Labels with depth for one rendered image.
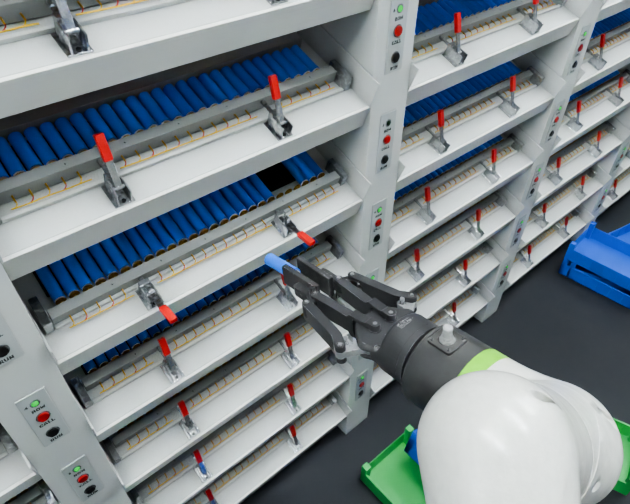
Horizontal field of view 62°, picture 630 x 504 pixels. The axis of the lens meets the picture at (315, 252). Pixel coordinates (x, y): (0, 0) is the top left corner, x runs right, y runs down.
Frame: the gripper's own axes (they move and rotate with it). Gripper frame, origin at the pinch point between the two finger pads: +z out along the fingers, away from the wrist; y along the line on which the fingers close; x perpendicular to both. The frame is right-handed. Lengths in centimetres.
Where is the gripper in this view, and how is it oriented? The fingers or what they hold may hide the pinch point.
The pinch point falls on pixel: (308, 279)
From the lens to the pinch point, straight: 70.0
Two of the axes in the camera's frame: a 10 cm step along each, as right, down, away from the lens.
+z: -6.3, -3.8, 6.7
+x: 1.0, 8.2, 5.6
